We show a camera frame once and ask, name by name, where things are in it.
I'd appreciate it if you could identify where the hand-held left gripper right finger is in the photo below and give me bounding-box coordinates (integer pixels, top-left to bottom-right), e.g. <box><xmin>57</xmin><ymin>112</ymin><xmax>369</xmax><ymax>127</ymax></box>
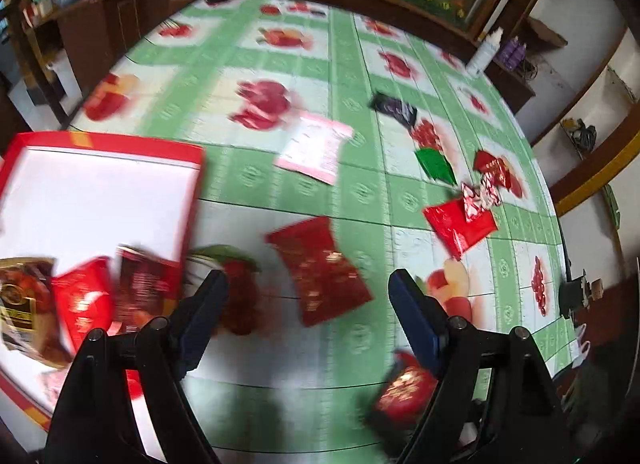
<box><xmin>389</xmin><ymin>269</ymin><xmax>583</xmax><ymax>464</ymax></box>

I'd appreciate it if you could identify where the bright red snack packet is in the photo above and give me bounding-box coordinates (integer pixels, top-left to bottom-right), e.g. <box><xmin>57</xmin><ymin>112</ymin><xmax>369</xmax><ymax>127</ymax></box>
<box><xmin>423</xmin><ymin>198</ymin><xmax>497</xmax><ymax>259</ymax></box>

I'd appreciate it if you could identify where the brown gold snack packet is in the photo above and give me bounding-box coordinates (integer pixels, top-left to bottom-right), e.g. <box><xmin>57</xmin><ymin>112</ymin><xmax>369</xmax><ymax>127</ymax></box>
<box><xmin>0</xmin><ymin>258</ymin><xmax>71</xmax><ymax>370</ymax></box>

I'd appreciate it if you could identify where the small red patterned snack packet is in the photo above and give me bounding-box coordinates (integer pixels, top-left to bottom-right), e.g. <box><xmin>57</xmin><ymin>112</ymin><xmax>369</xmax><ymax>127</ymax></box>
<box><xmin>480</xmin><ymin>164</ymin><xmax>503</xmax><ymax>207</ymax></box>

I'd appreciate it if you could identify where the large dark red snack packet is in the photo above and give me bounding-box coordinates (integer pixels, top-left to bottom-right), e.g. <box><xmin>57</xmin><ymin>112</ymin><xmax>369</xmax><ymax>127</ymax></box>
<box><xmin>266</xmin><ymin>216</ymin><xmax>373</xmax><ymax>327</ymax></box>

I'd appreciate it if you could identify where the white spray bottle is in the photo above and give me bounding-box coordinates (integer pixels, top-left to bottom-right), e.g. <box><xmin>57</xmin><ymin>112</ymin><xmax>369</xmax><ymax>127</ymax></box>
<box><xmin>466</xmin><ymin>28</ymin><xmax>503</xmax><ymax>77</ymax></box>

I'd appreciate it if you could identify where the red gold print snack packet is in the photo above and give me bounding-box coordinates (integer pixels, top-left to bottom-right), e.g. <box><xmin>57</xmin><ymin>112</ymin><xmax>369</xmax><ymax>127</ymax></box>
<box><xmin>367</xmin><ymin>351</ymin><xmax>441</xmax><ymax>437</ymax></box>

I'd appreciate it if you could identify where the black purple snack packet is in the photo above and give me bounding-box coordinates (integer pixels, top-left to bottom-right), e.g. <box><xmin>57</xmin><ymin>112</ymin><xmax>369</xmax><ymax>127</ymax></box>
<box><xmin>369</xmin><ymin>92</ymin><xmax>418</xmax><ymax>127</ymax></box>

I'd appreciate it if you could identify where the white pink snack packet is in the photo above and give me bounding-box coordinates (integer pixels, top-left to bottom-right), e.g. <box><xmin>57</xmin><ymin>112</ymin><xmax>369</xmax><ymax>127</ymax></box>
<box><xmin>274</xmin><ymin>112</ymin><xmax>355</xmax><ymax>186</ymax></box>

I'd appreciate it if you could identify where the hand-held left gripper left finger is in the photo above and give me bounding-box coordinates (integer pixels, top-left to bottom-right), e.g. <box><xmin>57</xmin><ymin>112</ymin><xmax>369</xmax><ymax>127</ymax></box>
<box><xmin>42</xmin><ymin>269</ymin><xmax>231</xmax><ymax>464</ymax></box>

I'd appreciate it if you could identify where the small red white snack packet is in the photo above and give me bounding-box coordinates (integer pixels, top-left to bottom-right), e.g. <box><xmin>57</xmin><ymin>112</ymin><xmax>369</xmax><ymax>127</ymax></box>
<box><xmin>461</xmin><ymin>183</ymin><xmax>483</xmax><ymax>222</ymax></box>

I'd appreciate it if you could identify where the green snack packet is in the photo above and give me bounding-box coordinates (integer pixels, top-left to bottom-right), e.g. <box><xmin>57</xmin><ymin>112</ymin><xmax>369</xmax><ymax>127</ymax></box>
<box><xmin>416</xmin><ymin>146</ymin><xmax>458</xmax><ymax>185</ymax></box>

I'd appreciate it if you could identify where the black device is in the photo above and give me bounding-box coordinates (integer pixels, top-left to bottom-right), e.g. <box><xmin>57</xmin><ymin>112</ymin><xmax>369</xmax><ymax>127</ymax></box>
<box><xmin>559</xmin><ymin>271</ymin><xmax>603</xmax><ymax>317</ymax></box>

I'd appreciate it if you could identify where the red cardboard box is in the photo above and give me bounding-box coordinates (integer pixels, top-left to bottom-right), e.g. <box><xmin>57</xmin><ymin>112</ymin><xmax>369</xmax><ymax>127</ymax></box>
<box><xmin>0</xmin><ymin>133</ymin><xmax>207</xmax><ymax>445</ymax></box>

